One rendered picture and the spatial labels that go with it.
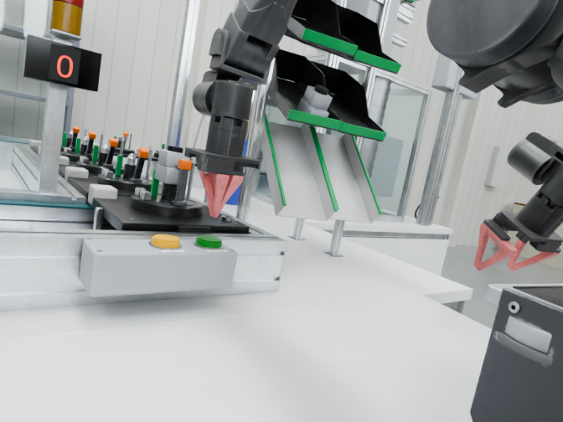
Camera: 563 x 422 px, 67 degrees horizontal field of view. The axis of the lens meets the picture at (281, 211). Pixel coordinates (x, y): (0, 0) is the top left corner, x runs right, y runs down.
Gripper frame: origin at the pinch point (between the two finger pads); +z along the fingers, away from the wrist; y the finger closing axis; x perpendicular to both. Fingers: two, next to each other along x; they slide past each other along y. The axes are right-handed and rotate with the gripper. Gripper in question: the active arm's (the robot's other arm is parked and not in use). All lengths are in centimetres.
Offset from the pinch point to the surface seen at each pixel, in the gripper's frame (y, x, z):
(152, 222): 6.1, -9.1, 4.5
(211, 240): 1.0, 2.5, 4.0
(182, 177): -0.5, -14.9, -2.5
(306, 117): -25.0, -13.2, -17.9
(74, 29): 16.7, -30.9, -24.9
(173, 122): -42, -128, -9
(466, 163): -631, -332, -21
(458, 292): -69, 6, 17
